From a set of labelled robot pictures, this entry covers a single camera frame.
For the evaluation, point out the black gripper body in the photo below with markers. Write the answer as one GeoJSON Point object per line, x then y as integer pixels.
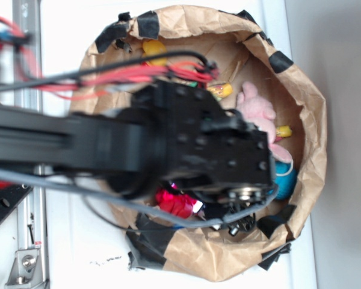
{"type": "Point", "coordinates": [226, 165]}

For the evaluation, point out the red paper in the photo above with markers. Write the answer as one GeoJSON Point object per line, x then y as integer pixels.
{"type": "Point", "coordinates": [171, 200]}

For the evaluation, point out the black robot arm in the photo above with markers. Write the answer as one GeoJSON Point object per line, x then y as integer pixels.
{"type": "Point", "coordinates": [172, 137]}

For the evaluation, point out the blue yarn ball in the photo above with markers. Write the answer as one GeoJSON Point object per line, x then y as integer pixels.
{"type": "Point", "coordinates": [286, 179]}

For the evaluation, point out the pink plush bunny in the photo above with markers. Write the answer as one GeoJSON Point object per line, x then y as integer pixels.
{"type": "Point", "coordinates": [259, 111]}

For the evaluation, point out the brown paper bag bin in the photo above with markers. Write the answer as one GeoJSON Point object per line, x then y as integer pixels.
{"type": "Point", "coordinates": [243, 53]}

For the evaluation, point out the yellow rubber duck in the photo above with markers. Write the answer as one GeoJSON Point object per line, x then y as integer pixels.
{"type": "Point", "coordinates": [154, 47]}

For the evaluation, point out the multicolour rope ring toy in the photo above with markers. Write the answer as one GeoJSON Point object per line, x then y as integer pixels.
{"type": "Point", "coordinates": [221, 91]}

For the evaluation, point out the metal corner bracket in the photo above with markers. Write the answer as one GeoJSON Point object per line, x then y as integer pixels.
{"type": "Point", "coordinates": [26, 271]}

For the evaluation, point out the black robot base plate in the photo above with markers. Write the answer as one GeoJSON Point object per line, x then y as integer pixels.
{"type": "Point", "coordinates": [11, 195]}

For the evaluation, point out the aluminium extrusion rail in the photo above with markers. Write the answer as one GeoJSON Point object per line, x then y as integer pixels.
{"type": "Point", "coordinates": [31, 212]}

